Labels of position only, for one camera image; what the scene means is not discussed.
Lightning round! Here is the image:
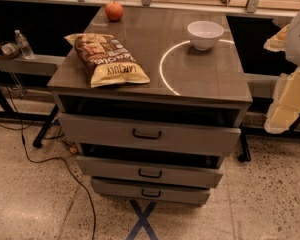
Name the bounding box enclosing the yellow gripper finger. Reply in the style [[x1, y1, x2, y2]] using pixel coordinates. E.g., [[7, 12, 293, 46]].
[[264, 67, 300, 134], [263, 24, 290, 52]]

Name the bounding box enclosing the grey drawer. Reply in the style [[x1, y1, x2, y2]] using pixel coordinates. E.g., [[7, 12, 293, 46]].
[[91, 178, 210, 206], [76, 156, 223, 189], [58, 113, 240, 155]]

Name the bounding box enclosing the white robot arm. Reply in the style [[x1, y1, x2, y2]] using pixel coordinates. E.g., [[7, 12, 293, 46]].
[[263, 12, 300, 134]]

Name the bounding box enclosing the grey drawer cabinet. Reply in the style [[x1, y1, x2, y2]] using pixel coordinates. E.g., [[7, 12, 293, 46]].
[[48, 7, 252, 191]]

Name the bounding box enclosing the grey bottom drawer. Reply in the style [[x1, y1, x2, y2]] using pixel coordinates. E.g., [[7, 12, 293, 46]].
[[91, 178, 210, 206]]

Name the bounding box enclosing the grey top drawer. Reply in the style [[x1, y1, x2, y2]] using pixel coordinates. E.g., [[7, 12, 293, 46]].
[[58, 113, 240, 155]]

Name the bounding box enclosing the white bowl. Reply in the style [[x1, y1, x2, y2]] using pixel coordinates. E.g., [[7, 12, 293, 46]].
[[187, 21, 224, 51]]

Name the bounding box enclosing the red apple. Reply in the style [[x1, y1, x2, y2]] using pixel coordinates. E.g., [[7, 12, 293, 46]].
[[105, 1, 123, 22]]

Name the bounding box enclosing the brown yellow chip bag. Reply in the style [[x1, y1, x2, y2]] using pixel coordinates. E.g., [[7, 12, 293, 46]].
[[65, 33, 150, 88]]

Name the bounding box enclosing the grey side bench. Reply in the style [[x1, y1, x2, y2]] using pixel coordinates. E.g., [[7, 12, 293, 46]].
[[0, 54, 64, 76]]

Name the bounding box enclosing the clear plastic water bottle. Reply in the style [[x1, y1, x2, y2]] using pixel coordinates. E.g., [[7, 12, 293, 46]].
[[15, 30, 34, 59]]

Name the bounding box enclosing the small round dish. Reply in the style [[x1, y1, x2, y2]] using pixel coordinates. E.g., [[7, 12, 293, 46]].
[[0, 42, 19, 60]]

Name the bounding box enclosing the black floor cable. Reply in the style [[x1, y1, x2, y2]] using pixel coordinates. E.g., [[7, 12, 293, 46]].
[[0, 50, 97, 240]]

